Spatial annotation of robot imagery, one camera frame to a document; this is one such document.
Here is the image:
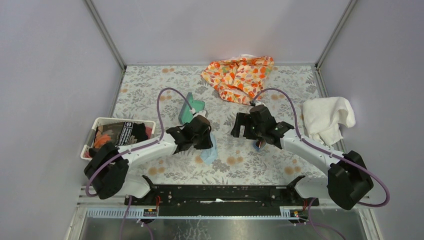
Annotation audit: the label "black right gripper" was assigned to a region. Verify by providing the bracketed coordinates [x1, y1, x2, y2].
[230, 112, 265, 141]

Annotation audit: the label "light blue cleaning cloth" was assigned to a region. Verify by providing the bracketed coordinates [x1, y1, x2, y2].
[200, 134, 218, 165]

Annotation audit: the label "blue frame sunglasses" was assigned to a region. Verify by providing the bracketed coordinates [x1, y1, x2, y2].
[253, 139, 267, 152]

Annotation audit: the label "dark blue glasses case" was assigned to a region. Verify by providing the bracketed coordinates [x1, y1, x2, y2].
[178, 92, 206, 125]

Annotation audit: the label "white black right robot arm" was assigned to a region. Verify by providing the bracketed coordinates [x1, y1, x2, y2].
[230, 104, 374, 210]

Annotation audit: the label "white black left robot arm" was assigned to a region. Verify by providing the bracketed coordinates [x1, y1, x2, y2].
[83, 113, 213, 206]

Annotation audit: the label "orange floral fabric bag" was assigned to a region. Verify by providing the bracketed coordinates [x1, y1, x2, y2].
[200, 54, 275, 105]

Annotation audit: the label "floral grey tablecloth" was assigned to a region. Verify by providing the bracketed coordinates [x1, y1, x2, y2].
[112, 65, 323, 185]

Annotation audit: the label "black pouch in basket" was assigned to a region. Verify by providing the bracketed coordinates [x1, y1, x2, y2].
[88, 121, 150, 158]

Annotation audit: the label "white towel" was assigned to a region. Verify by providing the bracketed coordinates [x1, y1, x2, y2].
[302, 97, 356, 146]

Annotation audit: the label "white perforated plastic basket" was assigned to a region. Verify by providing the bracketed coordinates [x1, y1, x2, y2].
[80, 117, 156, 161]

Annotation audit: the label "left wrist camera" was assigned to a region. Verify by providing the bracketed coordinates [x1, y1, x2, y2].
[194, 110, 208, 118]

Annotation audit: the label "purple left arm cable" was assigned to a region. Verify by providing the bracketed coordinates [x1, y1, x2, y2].
[85, 87, 196, 240]

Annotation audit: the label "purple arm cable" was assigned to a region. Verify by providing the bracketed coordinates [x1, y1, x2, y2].
[250, 87, 391, 240]
[85, 87, 196, 240]

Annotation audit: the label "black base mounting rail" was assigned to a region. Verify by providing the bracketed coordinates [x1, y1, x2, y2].
[124, 184, 319, 217]

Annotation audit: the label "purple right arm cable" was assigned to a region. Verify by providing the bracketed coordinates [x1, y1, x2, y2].
[250, 87, 391, 240]

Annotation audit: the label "aluminium frame profile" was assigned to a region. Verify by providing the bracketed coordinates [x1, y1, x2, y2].
[66, 184, 382, 240]

